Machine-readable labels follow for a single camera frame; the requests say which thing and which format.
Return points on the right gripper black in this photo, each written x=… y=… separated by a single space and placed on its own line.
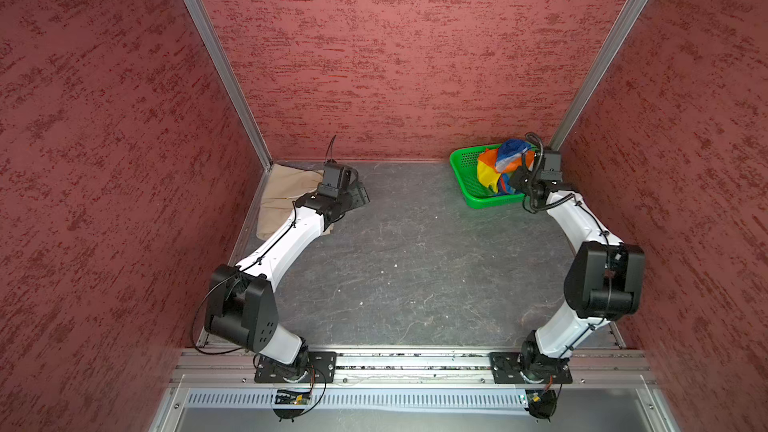
x=515 y=180

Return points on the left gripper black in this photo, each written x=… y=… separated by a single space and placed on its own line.
x=359 y=196

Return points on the multicolour shorts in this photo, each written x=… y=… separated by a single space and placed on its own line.
x=495 y=166

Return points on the green plastic basket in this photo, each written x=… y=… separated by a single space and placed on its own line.
x=477 y=196

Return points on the beige shorts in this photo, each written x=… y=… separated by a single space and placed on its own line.
x=284 y=186

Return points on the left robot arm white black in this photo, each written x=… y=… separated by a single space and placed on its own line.
x=240 y=306

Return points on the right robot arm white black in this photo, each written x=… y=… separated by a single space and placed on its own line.
x=603 y=284

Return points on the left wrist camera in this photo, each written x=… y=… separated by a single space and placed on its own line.
x=336 y=179

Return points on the right aluminium corner post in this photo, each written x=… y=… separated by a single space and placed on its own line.
x=614 y=40

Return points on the aluminium corner post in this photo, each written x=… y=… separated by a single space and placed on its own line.
x=614 y=40
x=218 y=56

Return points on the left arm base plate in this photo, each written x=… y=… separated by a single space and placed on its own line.
x=320 y=366

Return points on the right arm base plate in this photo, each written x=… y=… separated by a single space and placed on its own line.
x=504 y=369

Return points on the left circuit board with wires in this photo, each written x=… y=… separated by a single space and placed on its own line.
x=290 y=405

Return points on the circuit board with wires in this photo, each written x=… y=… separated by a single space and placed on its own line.
x=542 y=403
x=290 y=405

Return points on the right circuit board with wires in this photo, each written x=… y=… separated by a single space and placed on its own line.
x=542 y=403

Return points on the slotted cable duct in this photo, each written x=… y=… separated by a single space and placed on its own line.
x=488 y=401

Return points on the left aluminium corner post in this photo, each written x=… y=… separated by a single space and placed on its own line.
x=218 y=56

